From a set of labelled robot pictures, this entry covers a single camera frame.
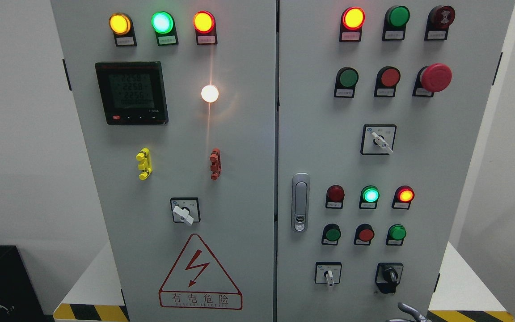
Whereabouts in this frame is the yellow indicator lamp top left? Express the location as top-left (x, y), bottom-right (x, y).
top-left (109, 12), bottom-right (137, 47)

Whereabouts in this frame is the grey left cabinet door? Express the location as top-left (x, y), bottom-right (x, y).
top-left (51, 0), bottom-right (277, 322)

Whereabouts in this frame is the green push button top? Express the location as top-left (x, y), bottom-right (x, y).
top-left (382, 5), bottom-right (410, 41)

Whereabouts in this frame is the silver door lock handle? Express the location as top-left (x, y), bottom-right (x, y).
top-left (291, 173), bottom-right (310, 232)

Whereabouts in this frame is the red emergency stop button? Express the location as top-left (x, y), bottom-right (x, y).
top-left (413, 63), bottom-right (452, 97)

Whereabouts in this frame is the red-rim yellow indicator lamp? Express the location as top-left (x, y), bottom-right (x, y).
top-left (193, 11), bottom-right (217, 45)

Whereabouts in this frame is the green push button second row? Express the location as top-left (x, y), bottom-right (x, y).
top-left (333, 67), bottom-right (359, 98)

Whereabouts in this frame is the black digital power meter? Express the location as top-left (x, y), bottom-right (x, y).
top-left (95, 61), bottom-right (169, 125)

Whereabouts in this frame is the small white selector switch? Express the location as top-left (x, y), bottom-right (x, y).
top-left (314, 261), bottom-right (342, 292)

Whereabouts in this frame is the grey cabinet door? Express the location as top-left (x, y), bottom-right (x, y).
top-left (277, 0), bottom-right (515, 322)
top-left (51, 0), bottom-right (277, 322)

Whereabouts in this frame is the red push button lower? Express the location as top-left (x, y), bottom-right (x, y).
top-left (354, 224), bottom-right (375, 246)

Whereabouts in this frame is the red indicator lamp right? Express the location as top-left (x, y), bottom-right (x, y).
top-left (392, 185), bottom-right (415, 210)

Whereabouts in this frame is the green push button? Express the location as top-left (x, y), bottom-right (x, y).
top-left (321, 223), bottom-right (341, 246)
top-left (382, 5), bottom-right (410, 41)

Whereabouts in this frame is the red electric hazard sticker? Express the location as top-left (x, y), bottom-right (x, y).
top-left (159, 233), bottom-right (243, 310)

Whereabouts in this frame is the red lit lamp right door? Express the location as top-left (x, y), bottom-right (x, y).
top-left (339, 7), bottom-right (365, 42)

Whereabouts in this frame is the red push button second row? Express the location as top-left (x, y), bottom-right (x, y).
top-left (374, 66), bottom-right (401, 97)

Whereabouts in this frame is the black knob rotary switch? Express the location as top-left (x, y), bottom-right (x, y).
top-left (375, 263), bottom-right (403, 294)

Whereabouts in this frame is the black box lower left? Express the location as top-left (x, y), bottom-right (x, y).
top-left (0, 246), bottom-right (46, 322)

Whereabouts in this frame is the white platform with hazard stripes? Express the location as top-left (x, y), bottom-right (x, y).
top-left (52, 243), bottom-right (514, 322)

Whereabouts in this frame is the green lit indicator lamp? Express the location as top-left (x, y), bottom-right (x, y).
top-left (151, 12), bottom-right (178, 46)

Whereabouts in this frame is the dark red indicator lamp left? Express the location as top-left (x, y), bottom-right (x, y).
top-left (325, 185), bottom-right (345, 209)

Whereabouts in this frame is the green lamp lower right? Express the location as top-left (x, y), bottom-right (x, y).
top-left (385, 224), bottom-right (407, 246)

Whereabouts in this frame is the green push button lower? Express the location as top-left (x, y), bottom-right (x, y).
top-left (321, 223), bottom-right (341, 246)

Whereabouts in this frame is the grey right cabinet door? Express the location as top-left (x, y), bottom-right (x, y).
top-left (277, 0), bottom-right (515, 322)

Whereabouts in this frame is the green lit lamp middle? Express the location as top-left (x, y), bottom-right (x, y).
top-left (359, 185), bottom-right (380, 209)

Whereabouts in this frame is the white handle selector switch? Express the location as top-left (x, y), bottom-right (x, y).
top-left (170, 197), bottom-right (201, 226)

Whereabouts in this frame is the red black buzzer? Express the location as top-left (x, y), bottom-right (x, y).
top-left (424, 5), bottom-right (456, 41)

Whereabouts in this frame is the white glowing lamp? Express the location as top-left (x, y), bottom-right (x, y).
top-left (201, 85), bottom-right (220, 103)

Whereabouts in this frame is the white lever selector switch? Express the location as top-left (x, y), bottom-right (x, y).
top-left (360, 124), bottom-right (397, 155)

